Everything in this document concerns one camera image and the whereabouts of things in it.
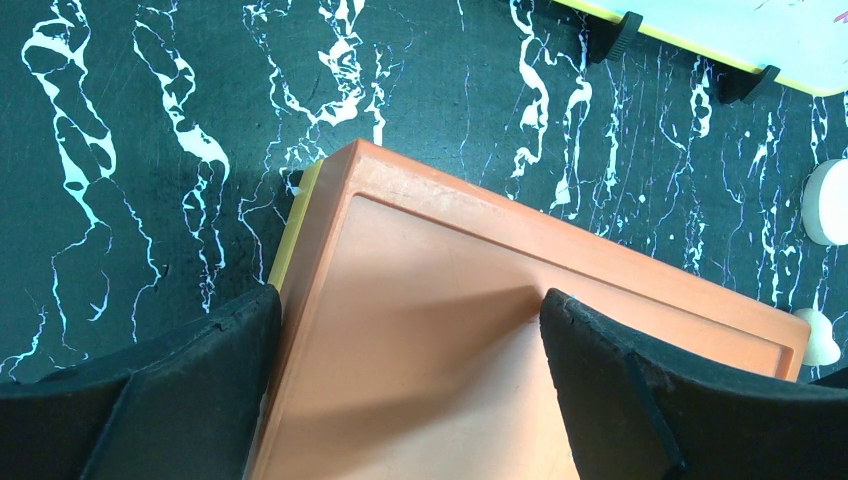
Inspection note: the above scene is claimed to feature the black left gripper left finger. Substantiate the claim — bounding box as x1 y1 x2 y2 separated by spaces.
1 285 281 479

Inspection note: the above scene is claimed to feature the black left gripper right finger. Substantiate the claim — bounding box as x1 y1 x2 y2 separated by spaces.
540 288 847 479

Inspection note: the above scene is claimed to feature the beige gourd makeup sponge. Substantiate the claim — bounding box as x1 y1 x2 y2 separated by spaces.
793 308 841 367

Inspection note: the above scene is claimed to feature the orange drawer organizer box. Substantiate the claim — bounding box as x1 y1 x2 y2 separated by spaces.
245 140 810 479

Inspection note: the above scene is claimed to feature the large round beige puff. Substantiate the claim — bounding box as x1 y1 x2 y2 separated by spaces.
801 159 847 246

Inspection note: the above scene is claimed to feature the yellow-framed whiteboard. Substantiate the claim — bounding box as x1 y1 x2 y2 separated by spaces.
563 0 847 97

